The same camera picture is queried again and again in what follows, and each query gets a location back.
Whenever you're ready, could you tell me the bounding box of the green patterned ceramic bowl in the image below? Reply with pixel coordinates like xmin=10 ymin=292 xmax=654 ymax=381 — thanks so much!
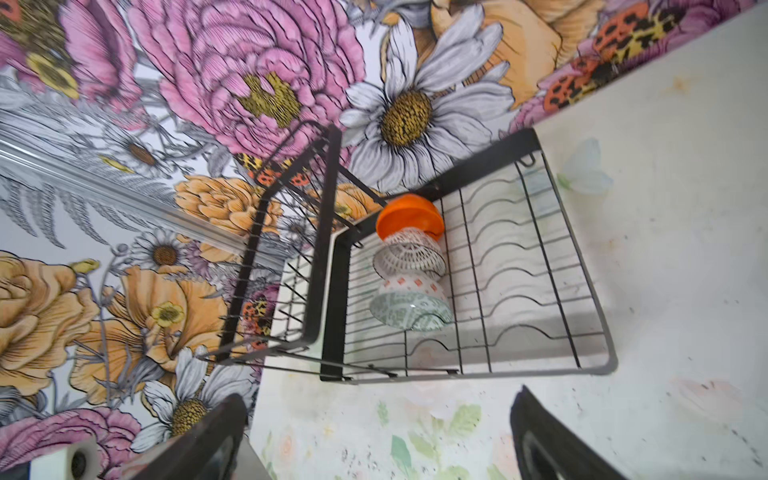
xmin=369 ymin=272 xmax=455 ymax=332

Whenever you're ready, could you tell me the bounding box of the orange plastic bowl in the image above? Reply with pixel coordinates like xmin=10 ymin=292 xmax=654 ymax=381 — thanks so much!
xmin=376 ymin=193 xmax=445 ymax=240

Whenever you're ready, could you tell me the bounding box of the white bowl dark radial pattern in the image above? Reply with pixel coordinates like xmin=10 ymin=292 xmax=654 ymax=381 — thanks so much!
xmin=372 ymin=227 xmax=447 ymax=280

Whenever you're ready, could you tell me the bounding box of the black metal dish rack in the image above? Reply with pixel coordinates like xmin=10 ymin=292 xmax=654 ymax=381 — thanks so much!
xmin=203 ymin=127 xmax=618 ymax=384

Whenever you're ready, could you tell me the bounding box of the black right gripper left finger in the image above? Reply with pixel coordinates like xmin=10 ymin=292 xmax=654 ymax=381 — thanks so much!
xmin=128 ymin=394 xmax=247 ymax=480

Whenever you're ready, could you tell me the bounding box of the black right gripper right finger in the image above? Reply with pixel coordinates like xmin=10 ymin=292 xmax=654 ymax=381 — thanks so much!
xmin=510 ymin=385 xmax=625 ymax=480

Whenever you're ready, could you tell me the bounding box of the aluminium corner post left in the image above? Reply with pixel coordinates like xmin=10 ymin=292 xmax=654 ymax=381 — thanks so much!
xmin=0 ymin=128 xmax=289 ymax=271

